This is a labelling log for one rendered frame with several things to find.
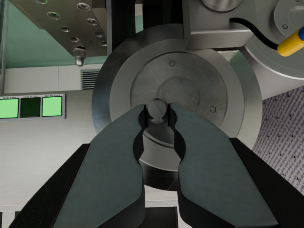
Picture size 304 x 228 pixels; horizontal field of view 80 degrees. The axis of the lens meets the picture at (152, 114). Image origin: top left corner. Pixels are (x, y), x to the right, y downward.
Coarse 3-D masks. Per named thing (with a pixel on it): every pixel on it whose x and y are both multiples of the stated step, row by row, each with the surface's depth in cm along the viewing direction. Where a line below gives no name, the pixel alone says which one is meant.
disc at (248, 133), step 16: (144, 32) 17; (160, 32) 17; (176, 32) 17; (128, 48) 17; (224, 48) 16; (112, 64) 16; (240, 64) 16; (96, 80) 16; (112, 80) 16; (240, 80) 16; (256, 80) 16; (96, 96) 16; (256, 96) 16; (96, 112) 16; (256, 112) 15; (96, 128) 16; (240, 128) 15; (256, 128) 15; (160, 144) 15; (144, 176) 15; (160, 176) 15; (176, 176) 15
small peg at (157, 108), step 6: (150, 102) 11; (156, 102) 11; (162, 102) 11; (150, 108) 11; (156, 108) 11; (162, 108) 11; (168, 108) 11; (150, 114) 11; (156, 114) 11; (162, 114) 11; (150, 120) 13; (156, 120) 11; (162, 120) 12
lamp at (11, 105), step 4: (0, 100) 50; (4, 100) 50; (8, 100) 50; (12, 100) 50; (16, 100) 50; (0, 104) 50; (4, 104) 50; (8, 104) 50; (12, 104) 50; (16, 104) 50; (0, 108) 50; (4, 108) 50; (8, 108) 50; (12, 108) 50; (16, 108) 50; (0, 112) 50; (4, 112) 50; (8, 112) 50; (12, 112) 50; (16, 112) 50; (0, 116) 50; (4, 116) 50; (8, 116) 50; (12, 116) 50; (16, 116) 50
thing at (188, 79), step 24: (144, 72) 14; (168, 72) 14; (192, 72) 14; (216, 72) 14; (144, 96) 14; (168, 96) 14; (192, 96) 14; (216, 96) 14; (216, 120) 14; (168, 144) 13
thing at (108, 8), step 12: (108, 0) 18; (120, 0) 24; (108, 12) 18; (120, 12) 24; (132, 12) 38; (108, 24) 18; (120, 24) 23; (132, 24) 37; (108, 36) 18; (120, 36) 23; (108, 48) 18
